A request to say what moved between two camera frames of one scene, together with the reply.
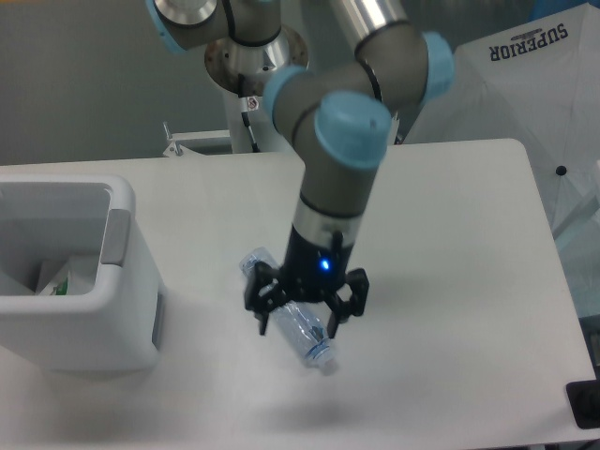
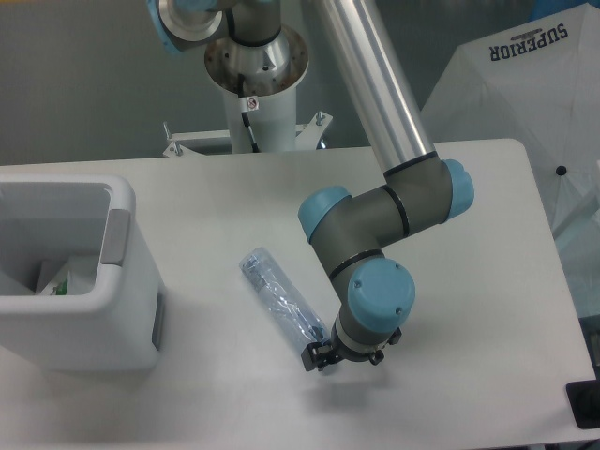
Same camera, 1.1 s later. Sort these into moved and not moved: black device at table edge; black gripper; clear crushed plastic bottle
Moved: black gripper
Not moved: black device at table edge; clear crushed plastic bottle
